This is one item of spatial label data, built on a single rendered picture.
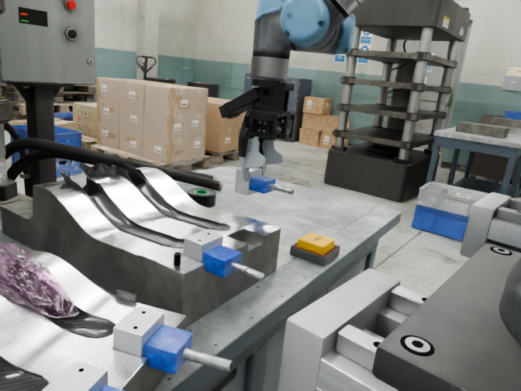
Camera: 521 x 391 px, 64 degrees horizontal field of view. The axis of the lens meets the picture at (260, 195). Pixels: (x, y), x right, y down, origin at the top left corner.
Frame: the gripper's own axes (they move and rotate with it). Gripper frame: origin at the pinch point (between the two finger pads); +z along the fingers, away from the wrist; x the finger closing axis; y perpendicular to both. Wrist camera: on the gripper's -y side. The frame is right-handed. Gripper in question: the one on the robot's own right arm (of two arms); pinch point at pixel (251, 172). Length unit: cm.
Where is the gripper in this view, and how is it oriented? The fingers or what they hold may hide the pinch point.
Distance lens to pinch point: 92.7
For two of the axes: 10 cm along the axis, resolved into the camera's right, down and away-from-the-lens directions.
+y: 8.3, 2.3, -5.1
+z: -0.9, 9.6, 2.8
